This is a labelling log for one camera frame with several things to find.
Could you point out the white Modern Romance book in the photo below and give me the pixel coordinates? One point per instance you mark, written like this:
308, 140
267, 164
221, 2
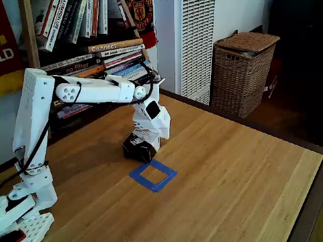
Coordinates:
121, 51

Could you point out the brown wicker basket with lid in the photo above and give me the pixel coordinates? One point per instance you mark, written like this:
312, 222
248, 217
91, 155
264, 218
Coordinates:
239, 75

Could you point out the white louvered heater unit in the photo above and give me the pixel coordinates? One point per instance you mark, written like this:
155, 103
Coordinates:
196, 50

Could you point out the black and white cardboard box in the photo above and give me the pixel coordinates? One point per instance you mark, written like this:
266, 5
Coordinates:
137, 150

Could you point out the black no filter book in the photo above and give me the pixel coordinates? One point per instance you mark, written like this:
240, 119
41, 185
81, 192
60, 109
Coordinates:
75, 67

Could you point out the white Financial Life book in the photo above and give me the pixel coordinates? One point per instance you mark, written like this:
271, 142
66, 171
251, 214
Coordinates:
56, 25

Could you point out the orange Connect book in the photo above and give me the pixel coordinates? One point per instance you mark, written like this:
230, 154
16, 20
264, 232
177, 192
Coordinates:
106, 47

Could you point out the pink spine book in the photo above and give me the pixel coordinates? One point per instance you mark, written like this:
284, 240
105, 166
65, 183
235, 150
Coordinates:
75, 111

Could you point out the red and yellow banner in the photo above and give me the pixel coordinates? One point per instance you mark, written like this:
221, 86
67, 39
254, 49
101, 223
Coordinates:
7, 55

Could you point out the orange spine book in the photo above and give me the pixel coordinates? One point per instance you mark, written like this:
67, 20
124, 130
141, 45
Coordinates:
95, 17

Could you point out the thin red spine book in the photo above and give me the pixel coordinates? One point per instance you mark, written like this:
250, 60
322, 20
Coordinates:
123, 13

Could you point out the wooden ladder shelf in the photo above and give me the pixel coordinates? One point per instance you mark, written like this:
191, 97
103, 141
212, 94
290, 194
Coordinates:
29, 37

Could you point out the red object with white print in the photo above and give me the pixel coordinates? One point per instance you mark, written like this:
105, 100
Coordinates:
271, 87

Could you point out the blue tape square target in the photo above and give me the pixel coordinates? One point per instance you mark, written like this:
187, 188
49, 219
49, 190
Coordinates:
145, 181

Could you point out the light blue spine book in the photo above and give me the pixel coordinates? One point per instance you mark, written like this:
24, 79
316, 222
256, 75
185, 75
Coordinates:
131, 68

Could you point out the grey spine book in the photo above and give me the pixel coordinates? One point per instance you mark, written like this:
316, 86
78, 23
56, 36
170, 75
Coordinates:
79, 22

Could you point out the red football scarf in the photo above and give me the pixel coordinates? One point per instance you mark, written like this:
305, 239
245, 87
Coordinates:
141, 15

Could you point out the black Moral Animal book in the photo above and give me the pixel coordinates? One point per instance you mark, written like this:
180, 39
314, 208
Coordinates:
66, 25

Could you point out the red and white spine book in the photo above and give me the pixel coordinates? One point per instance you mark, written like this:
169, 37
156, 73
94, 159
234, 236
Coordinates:
121, 59

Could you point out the white spine paperback book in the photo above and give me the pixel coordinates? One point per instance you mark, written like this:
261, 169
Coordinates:
102, 16

